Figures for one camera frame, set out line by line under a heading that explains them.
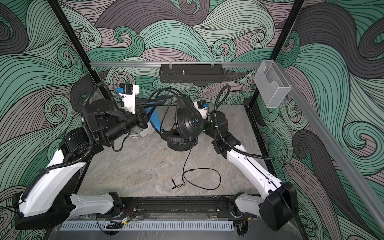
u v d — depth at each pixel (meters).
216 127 0.51
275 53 0.88
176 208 0.74
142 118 0.44
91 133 0.36
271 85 0.79
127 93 0.42
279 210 0.45
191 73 0.95
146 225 0.70
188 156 0.92
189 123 0.40
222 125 0.52
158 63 0.93
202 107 0.59
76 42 0.83
